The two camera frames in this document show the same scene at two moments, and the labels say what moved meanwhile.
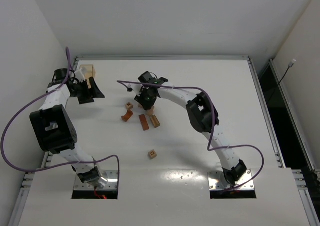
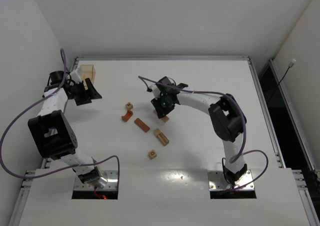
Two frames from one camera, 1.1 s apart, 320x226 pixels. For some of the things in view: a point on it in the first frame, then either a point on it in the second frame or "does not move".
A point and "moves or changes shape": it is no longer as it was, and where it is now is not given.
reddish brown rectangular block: (144, 123) moves or changes shape
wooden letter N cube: (129, 105) does not move
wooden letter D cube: (152, 154) does not move
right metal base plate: (217, 181) does not move
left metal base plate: (111, 176) does not move
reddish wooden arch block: (127, 116) does not move
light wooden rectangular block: (155, 121) to (165, 118)
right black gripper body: (145, 103) to (158, 108)
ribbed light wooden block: (150, 112) to (162, 139)
